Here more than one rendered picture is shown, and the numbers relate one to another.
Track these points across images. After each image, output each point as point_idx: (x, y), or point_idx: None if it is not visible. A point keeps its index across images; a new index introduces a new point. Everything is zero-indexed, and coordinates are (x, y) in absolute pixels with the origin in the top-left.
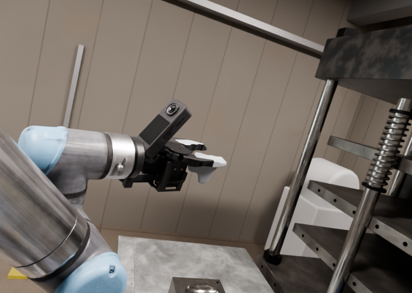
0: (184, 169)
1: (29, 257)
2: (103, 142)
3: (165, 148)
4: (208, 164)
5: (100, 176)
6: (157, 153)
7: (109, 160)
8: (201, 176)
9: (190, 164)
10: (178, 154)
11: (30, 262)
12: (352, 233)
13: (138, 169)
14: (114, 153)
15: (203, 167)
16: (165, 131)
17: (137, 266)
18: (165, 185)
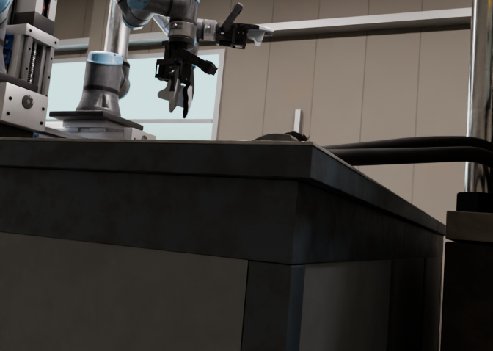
0: (245, 34)
1: (166, 21)
2: (201, 19)
3: (232, 23)
4: (256, 27)
5: (201, 32)
6: (229, 26)
7: (203, 24)
8: (256, 37)
9: (243, 26)
10: (238, 23)
11: (166, 24)
12: None
13: (217, 30)
14: (205, 22)
15: (256, 31)
16: (229, 14)
17: None
18: (235, 40)
